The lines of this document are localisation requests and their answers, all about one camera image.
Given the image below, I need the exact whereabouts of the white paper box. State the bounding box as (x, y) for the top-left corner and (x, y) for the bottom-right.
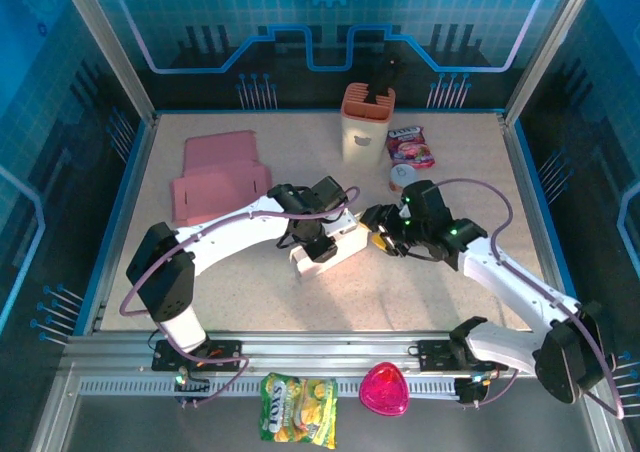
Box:
(289, 211), (369, 281)

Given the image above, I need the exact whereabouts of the yellow green candy bag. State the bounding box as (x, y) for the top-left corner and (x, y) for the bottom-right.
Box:
(258, 371), (339, 449)

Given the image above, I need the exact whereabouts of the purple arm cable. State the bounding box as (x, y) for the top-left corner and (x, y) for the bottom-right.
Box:
(121, 186), (361, 409)
(432, 178), (626, 421)

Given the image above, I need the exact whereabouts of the aluminium front rail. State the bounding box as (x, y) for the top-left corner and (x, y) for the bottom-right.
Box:
(62, 329), (601, 378)

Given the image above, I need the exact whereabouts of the small white round can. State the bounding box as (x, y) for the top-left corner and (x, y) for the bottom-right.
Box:
(388, 164), (419, 193)

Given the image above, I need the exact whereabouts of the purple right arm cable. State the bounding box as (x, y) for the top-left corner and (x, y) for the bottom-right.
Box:
(432, 178), (626, 421)

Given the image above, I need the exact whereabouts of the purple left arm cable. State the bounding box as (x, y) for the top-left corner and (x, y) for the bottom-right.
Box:
(121, 186), (361, 409)

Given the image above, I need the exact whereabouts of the black connector module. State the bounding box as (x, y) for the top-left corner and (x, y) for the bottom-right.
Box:
(173, 373), (211, 409)
(454, 375), (494, 409)

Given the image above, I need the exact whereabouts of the pink paper box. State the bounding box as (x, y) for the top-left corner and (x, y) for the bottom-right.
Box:
(169, 129), (274, 226)

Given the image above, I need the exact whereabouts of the aluminium frame post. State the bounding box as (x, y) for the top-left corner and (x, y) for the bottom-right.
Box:
(502, 0), (601, 126)
(54, 0), (160, 126)

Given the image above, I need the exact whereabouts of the aluminium side rail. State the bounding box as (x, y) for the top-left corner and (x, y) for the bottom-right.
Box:
(499, 111), (590, 334)
(74, 114), (160, 333)

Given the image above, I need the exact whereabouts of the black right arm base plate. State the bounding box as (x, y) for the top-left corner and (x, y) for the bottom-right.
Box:
(417, 339), (509, 373)

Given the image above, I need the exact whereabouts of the magenta heart-shaped box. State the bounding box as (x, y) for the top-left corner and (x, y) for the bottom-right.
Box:
(358, 361), (411, 418)

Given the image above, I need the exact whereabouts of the beige knife block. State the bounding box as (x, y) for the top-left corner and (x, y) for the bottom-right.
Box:
(340, 82), (397, 166)

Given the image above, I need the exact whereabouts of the slotted grey cable duct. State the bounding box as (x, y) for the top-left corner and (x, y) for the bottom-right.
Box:
(78, 376), (461, 399)

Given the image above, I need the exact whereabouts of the black knife handle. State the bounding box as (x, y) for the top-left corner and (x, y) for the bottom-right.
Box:
(367, 54), (404, 106)

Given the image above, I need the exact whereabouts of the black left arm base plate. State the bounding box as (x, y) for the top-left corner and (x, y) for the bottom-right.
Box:
(151, 339), (245, 373)

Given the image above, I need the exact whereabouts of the purple candy bag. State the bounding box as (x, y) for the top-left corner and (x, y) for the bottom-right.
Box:
(384, 125), (437, 169)

